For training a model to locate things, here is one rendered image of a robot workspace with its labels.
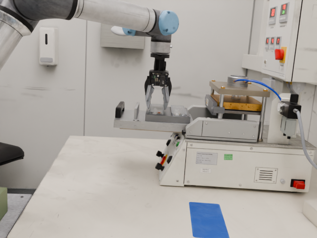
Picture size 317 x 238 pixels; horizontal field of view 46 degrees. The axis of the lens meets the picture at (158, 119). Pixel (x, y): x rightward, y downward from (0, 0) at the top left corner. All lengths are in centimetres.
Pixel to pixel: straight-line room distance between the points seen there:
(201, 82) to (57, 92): 107
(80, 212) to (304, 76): 85
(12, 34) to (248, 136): 83
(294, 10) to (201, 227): 76
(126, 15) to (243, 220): 70
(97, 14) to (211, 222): 68
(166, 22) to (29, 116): 191
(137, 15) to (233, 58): 180
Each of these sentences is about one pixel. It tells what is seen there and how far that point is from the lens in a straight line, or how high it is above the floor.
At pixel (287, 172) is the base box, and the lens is 142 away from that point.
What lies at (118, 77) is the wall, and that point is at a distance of 280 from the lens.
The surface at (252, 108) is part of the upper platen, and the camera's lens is 140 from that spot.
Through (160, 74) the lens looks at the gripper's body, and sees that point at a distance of 139.
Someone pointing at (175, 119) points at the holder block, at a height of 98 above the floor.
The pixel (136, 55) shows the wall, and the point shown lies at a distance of 279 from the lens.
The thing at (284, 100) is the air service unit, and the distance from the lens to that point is 134.
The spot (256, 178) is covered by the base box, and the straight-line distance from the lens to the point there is 140.
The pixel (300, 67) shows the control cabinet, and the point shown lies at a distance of 137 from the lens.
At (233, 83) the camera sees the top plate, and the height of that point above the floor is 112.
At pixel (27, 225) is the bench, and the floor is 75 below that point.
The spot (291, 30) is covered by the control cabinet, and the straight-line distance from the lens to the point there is 136.
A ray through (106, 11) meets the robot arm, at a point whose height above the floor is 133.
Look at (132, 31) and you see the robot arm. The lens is 131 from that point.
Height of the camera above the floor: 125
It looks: 11 degrees down
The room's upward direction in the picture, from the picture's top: 4 degrees clockwise
